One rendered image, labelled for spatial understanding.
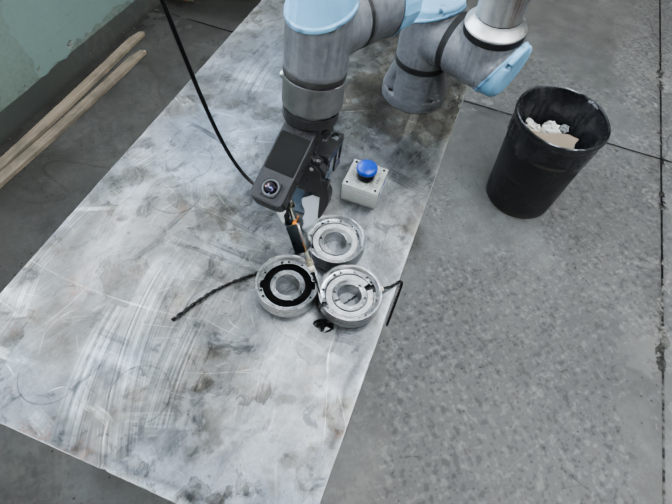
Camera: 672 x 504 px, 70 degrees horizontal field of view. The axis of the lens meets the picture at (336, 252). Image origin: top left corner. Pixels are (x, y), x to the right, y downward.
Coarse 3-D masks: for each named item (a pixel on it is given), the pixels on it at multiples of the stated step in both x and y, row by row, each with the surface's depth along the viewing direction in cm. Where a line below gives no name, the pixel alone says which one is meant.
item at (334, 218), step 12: (324, 216) 86; (336, 216) 87; (348, 216) 86; (336, 228) 86; (360, 228) 85; (312, 240) 86; (324, 240) 86; (336, 240) 88; (348, 240) 85; (360, 240) 85; (312, 252) 82; (336, 252) 83; (360, 252) 82; (324, 264) 82; (336, 264) 81
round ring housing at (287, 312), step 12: (264, 264) 80; (276, 264) 81; (300, 264) 82; (264, 276) 80; (276, 276) 80; (288, 276) 81; (300, 276) 80; (312, 276) 80; (276, 288) 81; (300, 288) 79; (264, 300) 76; (312, 300) 77; (276, 312) 77; (288, 312) 76; (300, 312) 77
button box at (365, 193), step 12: (384, 168) 93; (348, 180) 91; (360, 180) 91; (372, 180) 91; (384, 180) 92; (348, 192) 92; (360, 192) 90; (372, 192) 89; (360, 204) 93; (372, 204) 92
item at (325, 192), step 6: (324, 180) 65; (330, 180) 65; (324, 186) 65; (330, 186) 66; (312, 192) 66; (318, 192) 66; (324, 192) 66; (330, 192) 66; (324, 198) 66; (330, 198) 68; (324, 204) 67; (318, 210) 69; (324, 210) 68; (318, 216) 69
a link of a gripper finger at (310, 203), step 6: (306, 198) 68; (312, 198) 67; (318, 198) 67; (306, 204) 69; (312, 204) 68; (318, 204) 68; (306, 210) 69; (312, 210) 69; (306, 216) 70; (312, 216) 70; (306, 222) 71; (312, 222) 71; (306, 228) 72; (312, 228) 73
